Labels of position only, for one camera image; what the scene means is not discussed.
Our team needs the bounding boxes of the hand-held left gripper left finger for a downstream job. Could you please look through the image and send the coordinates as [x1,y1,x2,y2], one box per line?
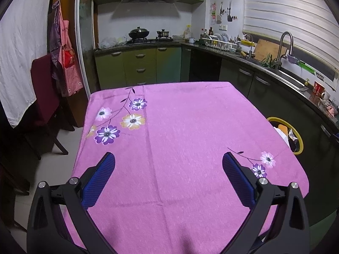
[26,152,117,254]

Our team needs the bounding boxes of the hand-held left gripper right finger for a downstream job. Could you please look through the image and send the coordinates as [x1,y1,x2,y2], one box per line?
[220,152,311,254]

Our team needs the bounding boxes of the yellow rimmed trash bin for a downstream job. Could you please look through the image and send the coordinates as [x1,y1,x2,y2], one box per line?
[266,116,304,156]

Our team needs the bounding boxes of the pink floral tablecloth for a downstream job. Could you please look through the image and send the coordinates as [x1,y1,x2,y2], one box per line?
[64,81,310,254]

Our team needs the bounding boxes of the dark base cabinets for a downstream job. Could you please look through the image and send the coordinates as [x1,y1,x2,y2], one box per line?
[188,49,339,225]

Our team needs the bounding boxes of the pink checked apron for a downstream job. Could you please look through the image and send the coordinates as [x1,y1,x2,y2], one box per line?
[54,0,84,97]

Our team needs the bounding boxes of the dark stone kitchen counter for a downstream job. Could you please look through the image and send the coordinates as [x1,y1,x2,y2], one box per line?
[94,41,339,138]

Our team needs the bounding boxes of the dark red chair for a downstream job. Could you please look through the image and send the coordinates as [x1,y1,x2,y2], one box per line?
[30,54,69,159]

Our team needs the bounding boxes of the green lower kitchen cabinets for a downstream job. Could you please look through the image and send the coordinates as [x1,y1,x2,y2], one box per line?
[94,45,191,90]

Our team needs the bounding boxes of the steel kitchen sink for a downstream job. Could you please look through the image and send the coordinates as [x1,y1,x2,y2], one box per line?
[256,61,309,92]

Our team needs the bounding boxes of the green vegetables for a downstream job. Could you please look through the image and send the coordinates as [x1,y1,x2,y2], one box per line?
[261,54,274,68]

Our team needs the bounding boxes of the small steel faucet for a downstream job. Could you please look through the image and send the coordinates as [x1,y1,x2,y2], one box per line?
[244,33,254,59]

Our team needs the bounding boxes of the wooden cutting board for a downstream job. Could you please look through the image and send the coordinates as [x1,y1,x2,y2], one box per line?
[253,39,288,61]

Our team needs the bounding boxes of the dish rack with dishes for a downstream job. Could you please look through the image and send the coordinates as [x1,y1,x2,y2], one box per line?
[199,33,239,52]

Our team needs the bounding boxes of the clear plastic bags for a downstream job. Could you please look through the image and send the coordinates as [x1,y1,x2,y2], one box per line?
[99,36,128,49]

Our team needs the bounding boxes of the purple apron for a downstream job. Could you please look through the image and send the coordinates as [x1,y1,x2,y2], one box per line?
[50,22,63,69]

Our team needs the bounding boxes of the tall steel faucet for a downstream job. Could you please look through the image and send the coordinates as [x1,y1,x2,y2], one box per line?
[274,32,294,70]

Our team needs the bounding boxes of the gas stove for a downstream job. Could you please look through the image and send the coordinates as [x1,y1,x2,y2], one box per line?
[127,38,181,45]

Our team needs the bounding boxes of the glass sliding door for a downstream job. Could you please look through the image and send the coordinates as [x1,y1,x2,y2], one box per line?
[75,0,100,96]

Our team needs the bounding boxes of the black wok with lid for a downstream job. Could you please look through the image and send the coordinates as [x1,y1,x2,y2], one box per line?
[128,27,150,40]

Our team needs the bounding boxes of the white hanging sheet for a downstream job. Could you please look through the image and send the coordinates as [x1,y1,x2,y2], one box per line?
[0,0,55,129]

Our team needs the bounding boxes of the white striped window blind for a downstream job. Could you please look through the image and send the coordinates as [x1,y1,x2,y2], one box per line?
[242,0,339,72]

